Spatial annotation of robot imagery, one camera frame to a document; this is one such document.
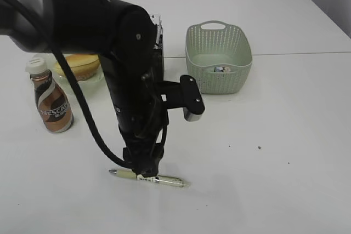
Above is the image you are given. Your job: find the golden bread roll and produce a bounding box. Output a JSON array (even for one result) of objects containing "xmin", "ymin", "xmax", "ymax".
[{"xmin": 65, "ymin": 54, "xmax": 100, "ymax": 81}]

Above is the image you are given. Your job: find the beige grip pen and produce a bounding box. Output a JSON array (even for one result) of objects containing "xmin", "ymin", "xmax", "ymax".
[{"xmin": 109, "ymin": 169, "xmax": 189, "ymax": 188}]

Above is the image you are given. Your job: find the green plastic basket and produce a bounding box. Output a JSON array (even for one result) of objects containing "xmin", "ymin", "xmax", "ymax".
[{"xmin": 185, "ymin": 20, "xmax": 253, "ymax": 94}]

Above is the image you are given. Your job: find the paper ball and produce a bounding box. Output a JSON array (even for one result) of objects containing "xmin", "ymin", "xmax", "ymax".
[{"xmin": 213, "ymin": 66, "xmax": 232, "ymax": 73}]

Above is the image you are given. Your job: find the grey pen across ruler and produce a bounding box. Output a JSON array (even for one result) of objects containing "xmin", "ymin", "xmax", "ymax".
[{"xmin": 155, "ymin": 20, "xmax": 163, "ymax": 49}]

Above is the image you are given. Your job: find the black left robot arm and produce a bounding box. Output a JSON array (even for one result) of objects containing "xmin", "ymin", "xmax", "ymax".
[{"xmin": 1, "ymin": 0, "xmax": 168, "ymax": 177}]

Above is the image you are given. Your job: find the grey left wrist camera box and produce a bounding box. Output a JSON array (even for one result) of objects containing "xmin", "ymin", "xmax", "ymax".
[{"xmin": 157, "ymin": 75, "xmax": 205, "ymax": 122}]

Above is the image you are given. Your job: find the pale green glass plate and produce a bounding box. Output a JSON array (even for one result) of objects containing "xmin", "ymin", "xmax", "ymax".
[{"xmin": 41, "ymin": 54, "xmax": 104, "ymax": 94}]

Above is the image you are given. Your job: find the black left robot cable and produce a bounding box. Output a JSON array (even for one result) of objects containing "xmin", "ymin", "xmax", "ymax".
[{"xmin": 0, "ymin": 0, "xmax": 135, "ymax": 168}]

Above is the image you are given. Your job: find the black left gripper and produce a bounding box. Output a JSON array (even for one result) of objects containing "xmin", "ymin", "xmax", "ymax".
[{"xmin": 122, "ymin": 127, "xmax": 167, "ymax": 176}]

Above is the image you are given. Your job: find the brown Nescafe coffee bottle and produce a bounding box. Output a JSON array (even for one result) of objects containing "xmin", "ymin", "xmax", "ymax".
[{"xmin": 26, "ymin": 57, "xmax": 74, "ymax": 133}]

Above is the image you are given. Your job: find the clear plastic ruler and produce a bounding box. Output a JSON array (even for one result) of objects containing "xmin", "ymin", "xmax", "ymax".
[{"xmin": 150, "ymin": 14, "xmax": 162, "ymax": 26}]

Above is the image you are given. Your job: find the black mesh pen holder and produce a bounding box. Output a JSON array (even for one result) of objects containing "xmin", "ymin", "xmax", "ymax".
[{"xmin": 152, "ymin": 45, "xmax": 165, "ymax": 82}]

